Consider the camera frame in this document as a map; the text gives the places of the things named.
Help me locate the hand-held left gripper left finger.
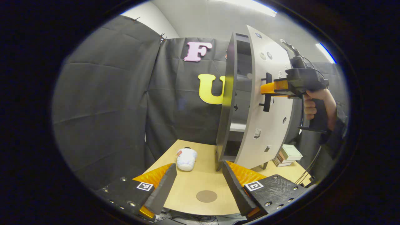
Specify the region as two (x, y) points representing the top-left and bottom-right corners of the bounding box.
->
(95, 163), (178, 221)

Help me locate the thin black cable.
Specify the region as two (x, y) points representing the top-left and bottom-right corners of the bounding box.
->
(294, 145), (322, 185)

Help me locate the round brown coaster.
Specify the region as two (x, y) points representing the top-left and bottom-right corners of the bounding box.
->
(196, 190), (218, 203)

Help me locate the black backdrop cloth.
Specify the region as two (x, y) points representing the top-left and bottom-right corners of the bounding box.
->
(52, 15), (349, 191)

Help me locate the black door handle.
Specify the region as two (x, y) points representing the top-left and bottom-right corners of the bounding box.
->
(259, 72), (273, 112)

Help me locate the pale green book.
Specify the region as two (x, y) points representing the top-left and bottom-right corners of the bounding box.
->
(280, 144), (303, 161)

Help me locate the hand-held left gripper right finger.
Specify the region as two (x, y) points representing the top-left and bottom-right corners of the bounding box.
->
(222, 161), (308, 221)

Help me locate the brown book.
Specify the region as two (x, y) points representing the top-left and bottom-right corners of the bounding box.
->
(272, 153), (293, 167)

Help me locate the dark grey cabinet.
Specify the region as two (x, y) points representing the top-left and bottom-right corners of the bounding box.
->
(216, 31), (269, 172)

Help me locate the narrow ceiling light panel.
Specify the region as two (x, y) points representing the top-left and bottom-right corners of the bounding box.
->
(315, 43), (337, 64)

